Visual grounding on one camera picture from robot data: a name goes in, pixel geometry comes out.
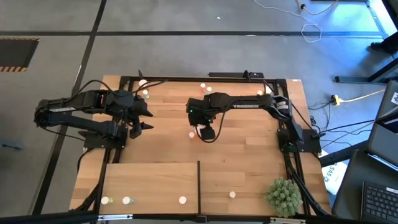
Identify yellow extension cord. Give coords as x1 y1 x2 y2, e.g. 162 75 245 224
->
330 89 386 106

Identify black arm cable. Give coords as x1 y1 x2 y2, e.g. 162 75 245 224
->
63 79 169 105
194 102 233 144

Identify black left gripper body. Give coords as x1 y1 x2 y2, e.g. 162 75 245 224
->
121 93 144 125

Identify black floor mat hazard stripes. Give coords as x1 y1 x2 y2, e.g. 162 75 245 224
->
0 37 40 73

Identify black aluminium table frame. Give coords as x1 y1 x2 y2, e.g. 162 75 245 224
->
74 75 330 218

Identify black gantry beam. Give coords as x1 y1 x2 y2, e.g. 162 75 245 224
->
0 211 398 224

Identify person's foot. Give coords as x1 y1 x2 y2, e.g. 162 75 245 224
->
369 30 398 60

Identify grey laptop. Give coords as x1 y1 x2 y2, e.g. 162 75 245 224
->
368 80 398 167

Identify black laptop keyboard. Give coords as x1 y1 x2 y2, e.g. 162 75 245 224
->
360 182 398 224

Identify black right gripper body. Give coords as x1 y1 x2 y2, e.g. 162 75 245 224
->
188 113 216 128

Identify small black floor object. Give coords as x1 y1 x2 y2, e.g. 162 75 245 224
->
1 141 22 152

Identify green artificial plant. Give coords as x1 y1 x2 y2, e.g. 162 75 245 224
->
265 176 304 218

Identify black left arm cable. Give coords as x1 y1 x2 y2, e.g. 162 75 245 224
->
63 79 169 105

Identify black desk leg frame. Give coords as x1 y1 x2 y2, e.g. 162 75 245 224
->
335 0 398 84

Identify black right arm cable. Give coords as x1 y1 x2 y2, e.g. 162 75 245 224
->
194 102 233 144

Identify black side desk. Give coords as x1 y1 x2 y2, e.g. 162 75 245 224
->
320 139 398 224

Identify beige cable black plug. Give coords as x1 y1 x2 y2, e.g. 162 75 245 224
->
295 0 340 16

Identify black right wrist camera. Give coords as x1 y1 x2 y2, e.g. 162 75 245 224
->
200 125 216 141

